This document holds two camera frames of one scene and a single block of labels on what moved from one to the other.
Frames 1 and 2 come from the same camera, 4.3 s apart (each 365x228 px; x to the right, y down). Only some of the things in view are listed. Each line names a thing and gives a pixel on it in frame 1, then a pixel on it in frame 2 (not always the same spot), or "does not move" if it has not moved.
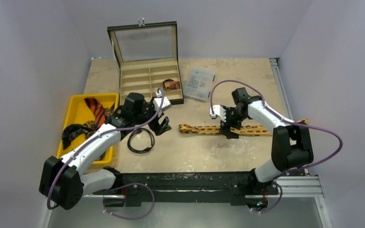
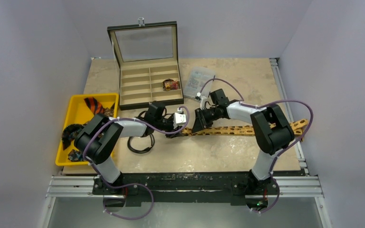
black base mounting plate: (131, 186) does not move
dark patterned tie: (70, 131) does not move
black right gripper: (228, 122) -> (202, 116)
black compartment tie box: (147, 54) does not move
